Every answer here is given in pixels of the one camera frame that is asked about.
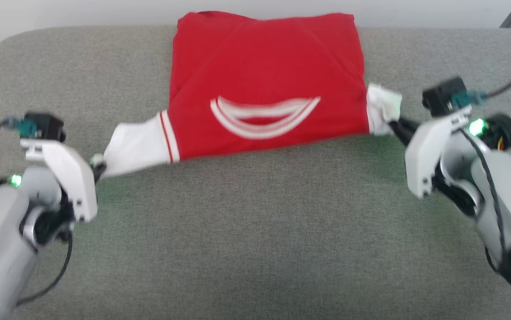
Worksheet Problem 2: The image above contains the left camera black cable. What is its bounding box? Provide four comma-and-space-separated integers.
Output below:
0, 116, 38, 167

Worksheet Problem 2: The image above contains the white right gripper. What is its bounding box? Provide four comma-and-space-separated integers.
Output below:
391, 107, 474, 198

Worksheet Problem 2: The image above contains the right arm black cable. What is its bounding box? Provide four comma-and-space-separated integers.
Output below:
460, 127, 511, 320

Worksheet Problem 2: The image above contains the red and white shirt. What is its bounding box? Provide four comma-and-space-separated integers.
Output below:
102, 11, 403, 178

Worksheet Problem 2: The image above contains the right camera black cable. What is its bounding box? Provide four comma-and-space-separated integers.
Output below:
453, 60, 511, 107

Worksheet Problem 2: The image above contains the camera black cable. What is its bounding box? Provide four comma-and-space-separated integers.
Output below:
0, 116, 38, 167
453, 60, 511, 107

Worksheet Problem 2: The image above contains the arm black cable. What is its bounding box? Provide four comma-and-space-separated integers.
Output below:
15, 231, 74, 307
460, 127, 511, 320

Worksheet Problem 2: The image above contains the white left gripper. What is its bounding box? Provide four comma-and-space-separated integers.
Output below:
20, 139, 107, 223

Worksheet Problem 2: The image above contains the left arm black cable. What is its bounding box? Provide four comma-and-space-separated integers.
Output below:
15, 231, 74, 307

